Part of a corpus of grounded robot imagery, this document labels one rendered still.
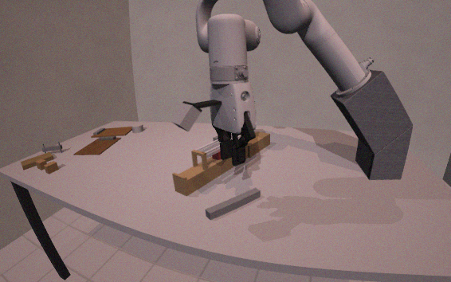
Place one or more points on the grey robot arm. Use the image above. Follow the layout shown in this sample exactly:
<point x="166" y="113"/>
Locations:
<point x="229" y="33"/>

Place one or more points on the short grey cylinder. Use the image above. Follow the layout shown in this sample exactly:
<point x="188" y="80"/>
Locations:
<point x="136" y="128"/>

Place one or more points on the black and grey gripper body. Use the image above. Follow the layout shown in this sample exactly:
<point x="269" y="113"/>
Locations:
<point x="236" y="97"/>

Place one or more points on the small brown wooden block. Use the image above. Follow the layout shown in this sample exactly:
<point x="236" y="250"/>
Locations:
<point x="40" y="164"/>
<point x="51" y="167"/>

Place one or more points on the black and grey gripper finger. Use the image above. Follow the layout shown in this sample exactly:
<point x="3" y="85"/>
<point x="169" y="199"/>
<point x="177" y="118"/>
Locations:
<point x="226" y="143"/>
<point x="238" y="149"/>

